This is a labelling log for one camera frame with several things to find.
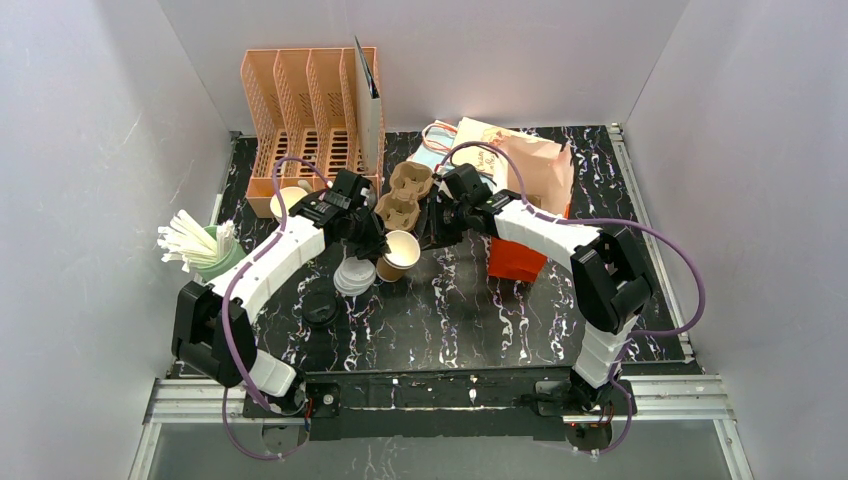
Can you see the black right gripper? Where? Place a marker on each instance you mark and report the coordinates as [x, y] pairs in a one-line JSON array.
[[433, 225]]

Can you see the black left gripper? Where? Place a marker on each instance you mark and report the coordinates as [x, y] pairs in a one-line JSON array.
[[366, 238]]

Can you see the brown pulp cup carrier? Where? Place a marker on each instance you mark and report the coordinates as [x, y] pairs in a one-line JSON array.
[[409, 183]]

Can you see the kraft paper cup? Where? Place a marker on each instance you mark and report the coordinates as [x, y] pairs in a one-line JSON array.
[[403, 253]]

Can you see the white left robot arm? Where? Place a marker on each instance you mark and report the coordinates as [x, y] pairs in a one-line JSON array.
[[213, 328]]

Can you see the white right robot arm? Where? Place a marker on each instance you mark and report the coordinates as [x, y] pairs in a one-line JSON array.
[[611, 280]]

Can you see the white cup lid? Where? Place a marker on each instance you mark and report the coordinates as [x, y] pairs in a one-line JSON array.
[[354, 277]]

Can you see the light blue paper bag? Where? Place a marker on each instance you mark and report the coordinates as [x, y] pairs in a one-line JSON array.
[[437, 139]]

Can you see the black cup lid left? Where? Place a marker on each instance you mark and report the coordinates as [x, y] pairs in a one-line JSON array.
[[321, 309]]

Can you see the grey folder in organizer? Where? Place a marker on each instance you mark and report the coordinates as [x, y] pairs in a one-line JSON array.
[[369, 107]]

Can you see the orange plastic file organizer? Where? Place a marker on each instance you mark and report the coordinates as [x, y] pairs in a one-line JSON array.
[[306, 104]]

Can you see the green straw holder cup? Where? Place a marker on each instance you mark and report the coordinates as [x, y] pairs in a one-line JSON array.
[[232, 254]]

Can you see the white wrapped straws bundle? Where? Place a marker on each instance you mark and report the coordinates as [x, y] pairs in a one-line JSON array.
[[186, 241]]

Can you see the aluminium rail frame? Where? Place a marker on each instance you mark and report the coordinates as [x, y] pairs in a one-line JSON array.
[[657, 398]]

